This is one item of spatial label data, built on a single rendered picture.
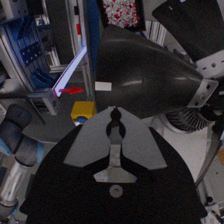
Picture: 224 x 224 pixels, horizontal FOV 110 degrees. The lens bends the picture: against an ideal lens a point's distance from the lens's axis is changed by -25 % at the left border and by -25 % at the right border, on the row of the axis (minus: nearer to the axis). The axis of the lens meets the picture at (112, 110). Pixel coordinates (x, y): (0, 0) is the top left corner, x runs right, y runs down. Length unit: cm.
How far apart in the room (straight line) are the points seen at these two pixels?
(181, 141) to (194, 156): 12
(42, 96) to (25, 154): 30
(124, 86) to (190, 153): 49
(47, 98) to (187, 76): 57
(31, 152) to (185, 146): 74
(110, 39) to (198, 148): 59
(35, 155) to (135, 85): 57
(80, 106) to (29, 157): 37
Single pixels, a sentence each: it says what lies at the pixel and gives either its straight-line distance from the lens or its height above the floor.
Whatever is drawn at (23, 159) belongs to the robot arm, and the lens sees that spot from 64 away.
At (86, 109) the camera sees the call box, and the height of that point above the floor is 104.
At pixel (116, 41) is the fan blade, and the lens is 21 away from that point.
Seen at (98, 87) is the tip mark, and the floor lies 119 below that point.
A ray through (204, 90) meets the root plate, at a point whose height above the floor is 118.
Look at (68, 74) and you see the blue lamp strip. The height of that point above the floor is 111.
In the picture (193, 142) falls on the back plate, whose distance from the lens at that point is 60.
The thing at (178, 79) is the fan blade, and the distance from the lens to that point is 24.
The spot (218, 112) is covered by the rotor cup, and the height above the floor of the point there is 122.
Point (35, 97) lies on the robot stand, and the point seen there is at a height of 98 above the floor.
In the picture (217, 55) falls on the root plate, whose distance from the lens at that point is 39.
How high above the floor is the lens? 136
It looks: 42 degrees down
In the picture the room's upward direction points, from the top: 180 degrees counter-clockwise
